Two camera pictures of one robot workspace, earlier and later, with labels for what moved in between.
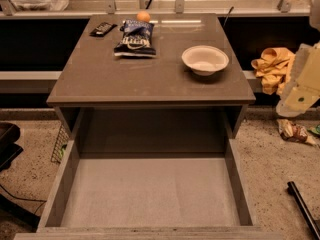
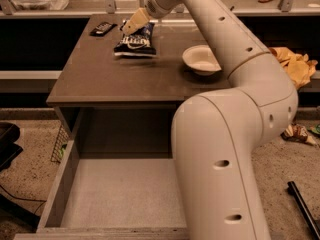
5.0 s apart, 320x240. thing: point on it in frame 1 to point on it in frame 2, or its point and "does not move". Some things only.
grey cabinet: (150, 84) does not move
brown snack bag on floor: (293, 132) does not move
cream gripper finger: (302, 91) to (160, 1)
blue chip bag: (136, 40) does not move
